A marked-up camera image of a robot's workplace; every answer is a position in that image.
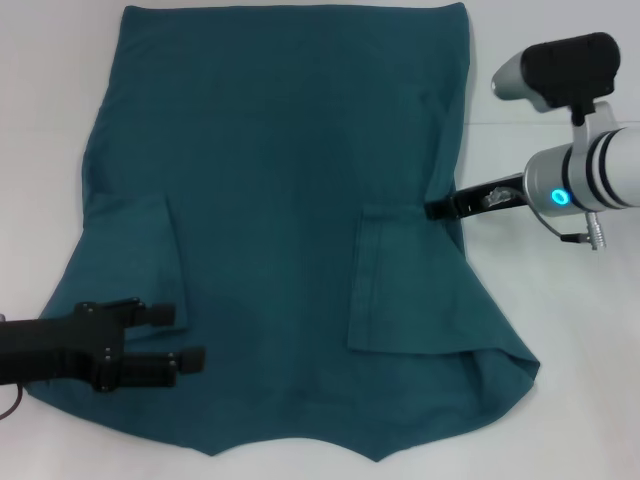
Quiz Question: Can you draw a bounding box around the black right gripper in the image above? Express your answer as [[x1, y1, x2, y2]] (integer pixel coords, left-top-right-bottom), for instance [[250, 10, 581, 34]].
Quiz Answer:
[[423, 171, 527, 222]]

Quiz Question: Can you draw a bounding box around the teal blue t-shirt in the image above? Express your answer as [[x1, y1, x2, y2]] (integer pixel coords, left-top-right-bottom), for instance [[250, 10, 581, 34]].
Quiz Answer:
[[24, 2, 544, 457]]

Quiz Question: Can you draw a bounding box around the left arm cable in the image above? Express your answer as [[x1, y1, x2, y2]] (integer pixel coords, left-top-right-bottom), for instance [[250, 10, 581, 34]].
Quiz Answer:
[[0, 383, 24, 422]]

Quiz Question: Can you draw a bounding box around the right wrist camera housing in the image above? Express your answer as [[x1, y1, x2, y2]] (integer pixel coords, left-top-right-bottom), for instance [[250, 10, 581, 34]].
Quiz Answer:
[[491, 32, 622, 130]]

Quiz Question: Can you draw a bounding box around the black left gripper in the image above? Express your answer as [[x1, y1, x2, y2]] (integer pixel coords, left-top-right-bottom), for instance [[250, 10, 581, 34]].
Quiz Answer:
[[0, 296, 208, 394]]

